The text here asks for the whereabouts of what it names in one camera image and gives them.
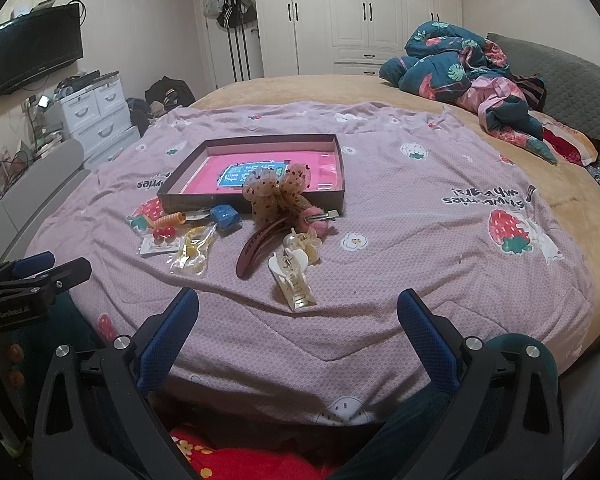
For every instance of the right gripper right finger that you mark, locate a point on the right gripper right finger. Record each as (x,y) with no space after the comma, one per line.
(504,419)

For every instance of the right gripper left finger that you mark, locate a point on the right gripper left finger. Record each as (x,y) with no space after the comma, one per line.
(94,420)

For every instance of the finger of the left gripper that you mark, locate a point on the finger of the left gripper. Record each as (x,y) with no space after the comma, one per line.
(62,278)
(35,264)

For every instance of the blue small box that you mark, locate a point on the blue small box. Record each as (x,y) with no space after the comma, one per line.
(226,218)

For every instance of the cream claw hair clip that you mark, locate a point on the cream claw hair clip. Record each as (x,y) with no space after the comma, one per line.
(289,271)

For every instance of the maroon banana hair clip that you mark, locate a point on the maroon banana hair clip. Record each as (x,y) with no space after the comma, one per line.
(257,240)

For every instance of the beige dotted bow hair clip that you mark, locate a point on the beige dotted bow hair clip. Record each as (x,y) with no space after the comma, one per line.
(270,195)

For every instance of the pearl claw hair clip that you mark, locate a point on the pearl claw hair clip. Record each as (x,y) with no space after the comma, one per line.
(308,242)

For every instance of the pink fuzzy hair clip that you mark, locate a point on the pink fuzzy hair clip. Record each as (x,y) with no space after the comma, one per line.
(316,219)

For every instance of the grey padded bench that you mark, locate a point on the grey padded bench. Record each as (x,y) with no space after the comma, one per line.
(36,195)

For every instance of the red floral cloth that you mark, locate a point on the red floral cloth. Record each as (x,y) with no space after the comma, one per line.
(243,463)

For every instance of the white drawer cabinet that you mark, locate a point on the white drawer cabinet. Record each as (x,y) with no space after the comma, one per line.
(98,117)

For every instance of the brown cardboard tray box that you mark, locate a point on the brown cardboard tray box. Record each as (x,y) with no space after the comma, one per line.
(172,201)

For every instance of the dark clothes pile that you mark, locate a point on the dark clothes pile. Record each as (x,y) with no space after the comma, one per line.
(162,97)

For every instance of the pink book blue label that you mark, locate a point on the pink book blue label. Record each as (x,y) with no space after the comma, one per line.
(228,173)

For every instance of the tan bed sheet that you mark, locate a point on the tan bed sheet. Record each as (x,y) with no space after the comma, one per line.
(573,195)

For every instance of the pink strawberry print blanket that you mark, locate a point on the pink strawberry print blanket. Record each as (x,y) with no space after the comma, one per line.
(301,326)

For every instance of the hanging bags on door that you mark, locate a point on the hanging bags on door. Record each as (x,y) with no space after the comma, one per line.
(231,13)

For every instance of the grey headboard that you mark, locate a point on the grey headboard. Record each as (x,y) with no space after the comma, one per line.
(572,83)

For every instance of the teal floral quilt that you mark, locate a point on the teal floral quilt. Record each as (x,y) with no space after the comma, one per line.
(450,64)

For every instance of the white wardrobe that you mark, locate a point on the white wardrobe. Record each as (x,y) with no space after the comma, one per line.
(346,37)

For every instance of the black wall television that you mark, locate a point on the black wall television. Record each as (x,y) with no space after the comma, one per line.
(37,44)

